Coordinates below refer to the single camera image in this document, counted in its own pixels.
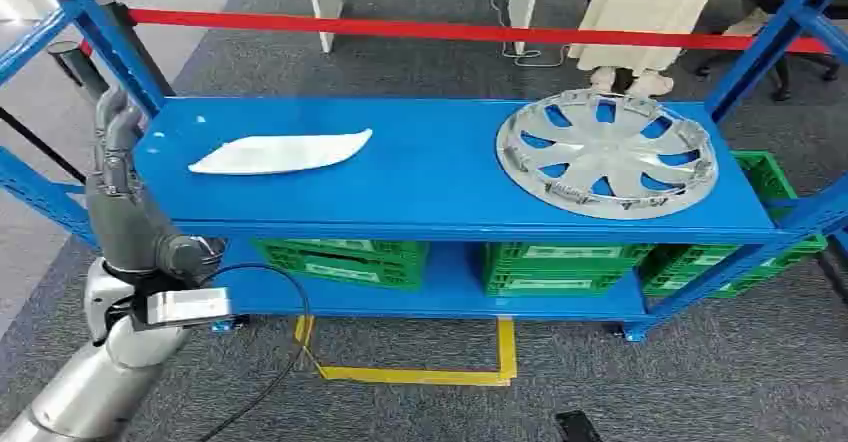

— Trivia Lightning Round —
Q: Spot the black robot foot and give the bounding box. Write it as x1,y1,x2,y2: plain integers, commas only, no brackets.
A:
554,410,605,442

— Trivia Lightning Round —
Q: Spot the white floor cable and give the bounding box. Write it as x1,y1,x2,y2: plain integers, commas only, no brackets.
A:
476,0,571,69

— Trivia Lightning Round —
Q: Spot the white table frame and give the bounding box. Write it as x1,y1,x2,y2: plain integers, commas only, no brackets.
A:
301,0,548,56

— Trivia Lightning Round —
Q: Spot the person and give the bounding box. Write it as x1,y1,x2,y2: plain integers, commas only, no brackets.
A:
568,0,730,100

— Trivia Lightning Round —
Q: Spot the black stanchion post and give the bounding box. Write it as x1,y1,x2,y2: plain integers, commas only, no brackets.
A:
47,40,111,100
92,0,178,100

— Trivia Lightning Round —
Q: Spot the red barrier belt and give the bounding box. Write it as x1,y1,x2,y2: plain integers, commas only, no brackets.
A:
79,8,829,57

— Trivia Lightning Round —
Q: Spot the green plastic crate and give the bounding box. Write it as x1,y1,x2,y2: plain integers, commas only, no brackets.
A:
482,242,657,298
252,238,431,292
639,150,829,299

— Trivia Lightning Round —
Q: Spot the blue metal shelf rack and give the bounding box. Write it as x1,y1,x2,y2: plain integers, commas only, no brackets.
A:
0,0,848,344

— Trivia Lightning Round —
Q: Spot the silver wheel hubcap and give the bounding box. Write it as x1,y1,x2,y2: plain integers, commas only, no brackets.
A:
495,89,720,222

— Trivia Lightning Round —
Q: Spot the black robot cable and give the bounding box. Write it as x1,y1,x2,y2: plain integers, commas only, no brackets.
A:
195,263,313,442

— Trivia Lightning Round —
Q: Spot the white plastic lamp cover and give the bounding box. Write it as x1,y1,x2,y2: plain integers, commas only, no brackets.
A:
188,128,374,177

